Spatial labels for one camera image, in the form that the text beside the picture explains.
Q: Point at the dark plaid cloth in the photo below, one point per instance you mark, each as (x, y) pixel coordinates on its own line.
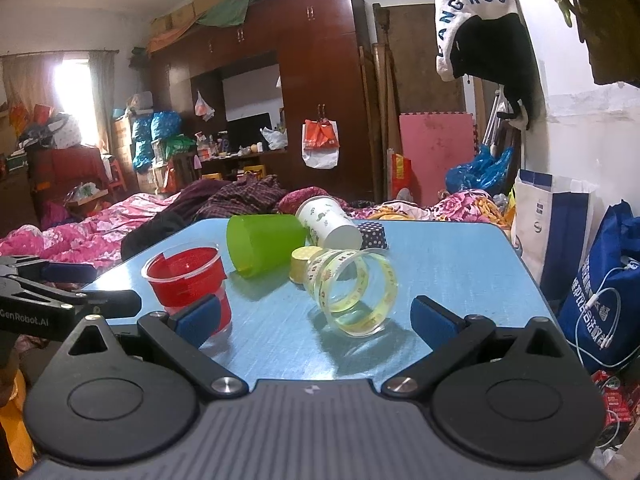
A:
(240, 197)

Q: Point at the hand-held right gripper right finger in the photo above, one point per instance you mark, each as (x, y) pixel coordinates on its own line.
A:
(432, 320)

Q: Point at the green plastic cup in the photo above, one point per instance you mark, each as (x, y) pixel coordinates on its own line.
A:
(260, 245)

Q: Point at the black hanging garment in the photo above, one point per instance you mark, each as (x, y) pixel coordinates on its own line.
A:
(500, 55)

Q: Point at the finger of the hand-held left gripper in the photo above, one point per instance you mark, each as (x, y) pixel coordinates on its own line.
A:
(70, 273)
(112, 304)

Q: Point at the clear yellow-striped plastic cup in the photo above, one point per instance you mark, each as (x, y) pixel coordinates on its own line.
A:
(322, 280)

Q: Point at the blue plastic bag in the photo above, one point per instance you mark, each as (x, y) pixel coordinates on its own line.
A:
(475, 170)

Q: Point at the white and blue paper bag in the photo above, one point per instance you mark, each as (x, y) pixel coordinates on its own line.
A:
(537, 240)

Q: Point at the brown wooden wardrobe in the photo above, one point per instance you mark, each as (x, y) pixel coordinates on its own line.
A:
(310, 60)

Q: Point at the red clear plastic cup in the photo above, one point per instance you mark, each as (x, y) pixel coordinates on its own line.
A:
(185, 277)

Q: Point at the black monitor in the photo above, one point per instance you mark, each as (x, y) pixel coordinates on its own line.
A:
(249, 130)

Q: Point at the black cloth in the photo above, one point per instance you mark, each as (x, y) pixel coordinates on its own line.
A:
(155, 232)

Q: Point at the stack of blue patterned bags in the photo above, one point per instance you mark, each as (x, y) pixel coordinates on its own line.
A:
(150, 135)

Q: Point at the small yellow cup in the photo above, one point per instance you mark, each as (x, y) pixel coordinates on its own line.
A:
(301, 263)

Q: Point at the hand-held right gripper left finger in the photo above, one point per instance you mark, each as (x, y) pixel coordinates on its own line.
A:
(200, 321)

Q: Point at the brown wooden board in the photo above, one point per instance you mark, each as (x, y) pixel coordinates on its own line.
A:
(420, 60)

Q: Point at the white patterned paper cup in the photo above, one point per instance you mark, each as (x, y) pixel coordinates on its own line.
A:
(325, 222)

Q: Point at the white hanging plastic bag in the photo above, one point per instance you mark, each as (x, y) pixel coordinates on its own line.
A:
(204, 107)

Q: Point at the red box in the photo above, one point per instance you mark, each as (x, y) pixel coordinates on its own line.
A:
(617, 400)

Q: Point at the pink foam mat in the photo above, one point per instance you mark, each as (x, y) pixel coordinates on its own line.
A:
(435, 160)

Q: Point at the red packet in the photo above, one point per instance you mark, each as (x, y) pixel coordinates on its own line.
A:
(401, 175)

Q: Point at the red armchair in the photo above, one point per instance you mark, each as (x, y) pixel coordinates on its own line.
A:
(65, 167)

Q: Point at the white printed cloth bag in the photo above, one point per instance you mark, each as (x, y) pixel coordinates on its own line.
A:
(470, 0)

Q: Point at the pink floral blanket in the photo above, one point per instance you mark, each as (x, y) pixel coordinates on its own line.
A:
(75, 235)

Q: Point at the orange and white hanging bag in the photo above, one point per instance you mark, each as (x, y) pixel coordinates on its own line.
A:
(320, 142)

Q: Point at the window curtain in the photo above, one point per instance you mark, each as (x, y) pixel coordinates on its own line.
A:
(102, 100)

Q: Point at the blue fabric tote bag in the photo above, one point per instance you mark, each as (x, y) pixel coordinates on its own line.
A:
(585, 320)

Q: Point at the green cloth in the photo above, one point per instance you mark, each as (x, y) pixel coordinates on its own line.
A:
(225, 10)

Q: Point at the dark polka dot cup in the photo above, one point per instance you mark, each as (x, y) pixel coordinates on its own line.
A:
(372, 236)

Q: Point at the dark brown hanging cloth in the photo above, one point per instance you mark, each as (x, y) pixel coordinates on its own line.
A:
(610, 35)

